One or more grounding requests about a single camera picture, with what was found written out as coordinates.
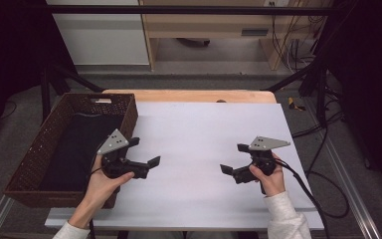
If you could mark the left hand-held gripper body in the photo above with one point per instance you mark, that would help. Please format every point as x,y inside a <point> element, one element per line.
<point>113,143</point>

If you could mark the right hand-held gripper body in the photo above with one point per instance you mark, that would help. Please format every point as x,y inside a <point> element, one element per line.
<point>263,156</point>

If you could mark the black garment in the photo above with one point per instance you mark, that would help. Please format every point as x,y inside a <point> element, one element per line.
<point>76,149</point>

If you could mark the brown woven basket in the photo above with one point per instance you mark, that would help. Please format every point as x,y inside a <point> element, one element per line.
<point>46,139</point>

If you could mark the person's right hand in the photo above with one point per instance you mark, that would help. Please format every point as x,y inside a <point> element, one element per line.
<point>272,182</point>

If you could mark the person's left hand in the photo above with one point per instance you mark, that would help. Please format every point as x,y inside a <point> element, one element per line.
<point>99,186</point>

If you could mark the white table board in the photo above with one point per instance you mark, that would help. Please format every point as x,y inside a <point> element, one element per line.
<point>185,132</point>

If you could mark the yellow and black tape piece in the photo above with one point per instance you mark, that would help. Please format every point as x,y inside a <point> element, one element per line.
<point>293,104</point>

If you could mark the wooden table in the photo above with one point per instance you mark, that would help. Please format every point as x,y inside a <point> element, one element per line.
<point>192,96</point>

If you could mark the black metal stand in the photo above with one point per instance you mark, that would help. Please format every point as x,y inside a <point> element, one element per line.
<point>45,89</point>
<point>321,96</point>

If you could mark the white cabinet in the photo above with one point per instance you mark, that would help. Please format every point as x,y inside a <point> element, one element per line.
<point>102,40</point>

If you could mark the light wooden desk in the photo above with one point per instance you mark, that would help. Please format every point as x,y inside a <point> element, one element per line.
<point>205,25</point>

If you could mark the black curtain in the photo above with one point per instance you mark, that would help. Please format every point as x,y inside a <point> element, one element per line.
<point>371,83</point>
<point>10,49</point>

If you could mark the black horizontal frame bar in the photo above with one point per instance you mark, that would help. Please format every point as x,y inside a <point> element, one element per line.
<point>179,10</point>

